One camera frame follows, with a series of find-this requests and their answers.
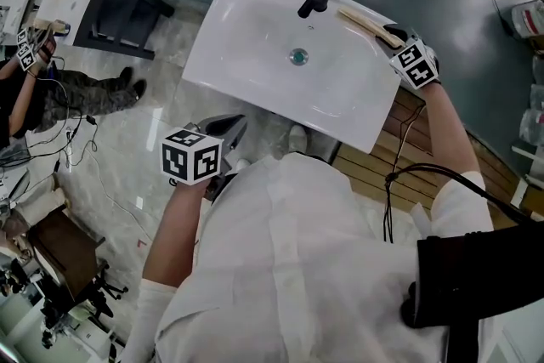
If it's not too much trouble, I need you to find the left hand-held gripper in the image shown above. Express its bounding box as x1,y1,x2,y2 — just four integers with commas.
161,113,249,201

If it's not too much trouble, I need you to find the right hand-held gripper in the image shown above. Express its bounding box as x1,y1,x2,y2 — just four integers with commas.
377,24,441,91

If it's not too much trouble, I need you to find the wooden handled brush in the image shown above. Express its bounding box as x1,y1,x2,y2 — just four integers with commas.
337,5,405,50

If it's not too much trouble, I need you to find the person's left forearm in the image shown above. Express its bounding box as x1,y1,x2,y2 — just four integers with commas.
141,178,213,291

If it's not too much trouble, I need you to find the person's right forearm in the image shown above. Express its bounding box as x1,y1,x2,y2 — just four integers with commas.
418,81,485,195

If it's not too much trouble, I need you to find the person's white shoe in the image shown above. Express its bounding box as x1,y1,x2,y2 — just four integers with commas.
287,124,309,155

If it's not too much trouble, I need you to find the white sink basin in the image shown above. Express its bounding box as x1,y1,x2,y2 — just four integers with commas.
181,0,403,155

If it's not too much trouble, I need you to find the teal sink drain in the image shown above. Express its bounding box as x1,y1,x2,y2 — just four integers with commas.
288,47,309,67

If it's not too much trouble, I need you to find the white box red label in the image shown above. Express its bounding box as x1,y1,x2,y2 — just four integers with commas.
509,0,544,53

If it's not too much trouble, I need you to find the person's white shirt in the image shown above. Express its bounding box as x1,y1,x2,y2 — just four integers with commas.
122,151,515,363

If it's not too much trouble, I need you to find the dark grey table stand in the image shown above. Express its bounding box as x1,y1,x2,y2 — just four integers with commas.
72,0,176,59

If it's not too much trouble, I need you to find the clear plastic bag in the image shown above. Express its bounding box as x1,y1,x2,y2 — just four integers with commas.
518,83,544,144

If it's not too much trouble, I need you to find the small white countertop basin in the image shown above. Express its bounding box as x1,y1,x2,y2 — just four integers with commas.
35,0,108,48

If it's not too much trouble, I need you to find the black swivel chair base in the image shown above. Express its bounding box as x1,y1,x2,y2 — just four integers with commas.
87,262,129,320

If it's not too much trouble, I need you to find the brown wooden cabinet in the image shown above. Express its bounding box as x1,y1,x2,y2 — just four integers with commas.
26,207,107,303

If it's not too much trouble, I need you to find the thin black cable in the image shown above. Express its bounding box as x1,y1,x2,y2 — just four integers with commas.
381,102,428,244

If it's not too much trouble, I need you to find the black floor cable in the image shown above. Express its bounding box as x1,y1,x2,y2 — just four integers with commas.
25,54,148,235

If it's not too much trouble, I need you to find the thick black cable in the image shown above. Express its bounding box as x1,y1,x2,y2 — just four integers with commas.
384,162,544,229

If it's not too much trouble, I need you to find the black strap pack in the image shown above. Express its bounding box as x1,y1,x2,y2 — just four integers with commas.
401,220,544,331

